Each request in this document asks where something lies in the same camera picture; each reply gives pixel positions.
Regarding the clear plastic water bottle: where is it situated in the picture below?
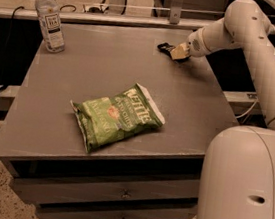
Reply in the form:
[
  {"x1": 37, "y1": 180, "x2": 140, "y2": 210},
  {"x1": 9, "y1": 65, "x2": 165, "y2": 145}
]
[{"x1": 34, "y1": 0, "x2": 65, "y2": 53}]

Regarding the grey drawer cabinet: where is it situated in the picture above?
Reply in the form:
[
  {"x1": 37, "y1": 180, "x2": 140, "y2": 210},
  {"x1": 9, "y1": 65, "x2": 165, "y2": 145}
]
[{"x1": 0, "y1": 24, "x2": 236, "y2": 219}]

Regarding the black cable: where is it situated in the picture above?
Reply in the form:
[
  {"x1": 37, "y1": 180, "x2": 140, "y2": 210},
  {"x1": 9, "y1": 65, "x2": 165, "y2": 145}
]
[{"x1": 0, "y1": 3, "x2": 26, "y2": 117}]

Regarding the white power strip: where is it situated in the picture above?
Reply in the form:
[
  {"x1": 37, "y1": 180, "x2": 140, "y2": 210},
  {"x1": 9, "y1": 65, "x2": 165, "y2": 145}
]
[{"x1": 83, "y1": 4, "x2": 109, "y2": 14}]

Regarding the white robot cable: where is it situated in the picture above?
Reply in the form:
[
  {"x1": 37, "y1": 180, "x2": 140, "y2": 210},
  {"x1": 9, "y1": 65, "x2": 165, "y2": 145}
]
[{"x1": 235, "y1": 20, "x2": 275, "y2": 125}]

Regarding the green kettle chips bag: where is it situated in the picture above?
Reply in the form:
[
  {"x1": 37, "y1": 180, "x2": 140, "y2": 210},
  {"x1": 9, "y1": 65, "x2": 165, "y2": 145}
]
[{"x1": 71, "y1": 83, "x2": 165, "y2": 153}]

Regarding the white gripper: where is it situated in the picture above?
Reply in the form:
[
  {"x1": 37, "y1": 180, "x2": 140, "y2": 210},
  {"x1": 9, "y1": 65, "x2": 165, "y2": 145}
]
[{"x1": 170, "y1": 29, "x2": 210, "y2": 60}]

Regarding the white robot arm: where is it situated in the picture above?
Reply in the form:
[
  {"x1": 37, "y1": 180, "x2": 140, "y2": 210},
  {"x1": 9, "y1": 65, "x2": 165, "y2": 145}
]
[{"x1": 172, "y1": 0, "x2": 275, "y2": 219}]

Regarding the black rxbar chocolate bar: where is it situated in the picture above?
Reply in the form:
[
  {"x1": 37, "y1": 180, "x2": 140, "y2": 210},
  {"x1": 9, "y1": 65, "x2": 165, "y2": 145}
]
[{"x1": 157, "y1": 42, "x2": 187, "y2": 62}]

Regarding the metal guard rail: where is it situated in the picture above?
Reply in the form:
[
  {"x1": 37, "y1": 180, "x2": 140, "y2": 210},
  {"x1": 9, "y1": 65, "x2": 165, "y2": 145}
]
[{"x1": 0, "y1": 0, "x2": 275, "y2": 55}]

